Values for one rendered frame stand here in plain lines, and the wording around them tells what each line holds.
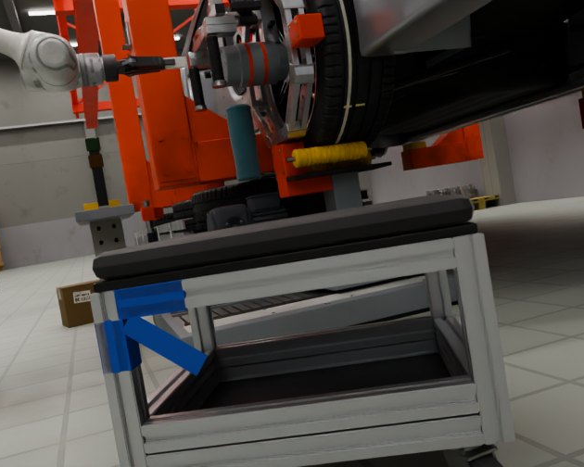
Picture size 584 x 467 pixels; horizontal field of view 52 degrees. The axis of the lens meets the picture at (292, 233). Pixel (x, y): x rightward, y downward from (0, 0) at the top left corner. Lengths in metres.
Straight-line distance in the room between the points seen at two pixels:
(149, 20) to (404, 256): 2.04
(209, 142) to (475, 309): 1.92
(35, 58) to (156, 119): 0.90
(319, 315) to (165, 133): 1.08
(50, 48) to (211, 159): 1.01
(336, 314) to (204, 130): 1.08
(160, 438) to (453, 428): 0.30
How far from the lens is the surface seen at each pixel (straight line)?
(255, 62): 2.01
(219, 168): 2.42
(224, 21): 1.89
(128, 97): 4.41
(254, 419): 0.64
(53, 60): 1.59
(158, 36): 2.50
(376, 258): 0.59
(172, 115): 2.43
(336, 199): 2.04
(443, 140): 5.15
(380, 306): 1.72
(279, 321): 1.61
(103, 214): 1.87
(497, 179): 7.54
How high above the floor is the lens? 0.35
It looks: 2 degrees down
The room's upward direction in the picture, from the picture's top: 9 degrees counter-clockwise
